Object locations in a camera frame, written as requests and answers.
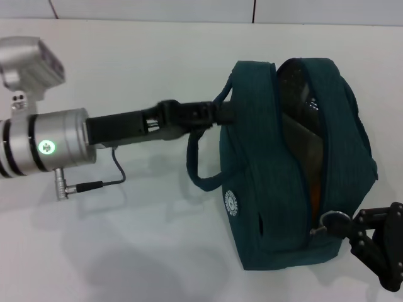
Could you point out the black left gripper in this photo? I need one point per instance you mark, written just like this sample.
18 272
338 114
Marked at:
119 129

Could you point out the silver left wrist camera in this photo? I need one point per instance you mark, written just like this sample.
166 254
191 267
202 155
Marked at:
28 63

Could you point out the orange pear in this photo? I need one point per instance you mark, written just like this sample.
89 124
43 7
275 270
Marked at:
315 198

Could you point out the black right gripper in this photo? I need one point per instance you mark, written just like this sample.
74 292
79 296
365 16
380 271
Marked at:
392 251

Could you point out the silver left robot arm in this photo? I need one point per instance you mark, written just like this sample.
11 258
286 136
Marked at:
47 144

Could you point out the dark teal insulated lunch bag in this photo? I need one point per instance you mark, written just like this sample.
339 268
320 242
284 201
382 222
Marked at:
267 188

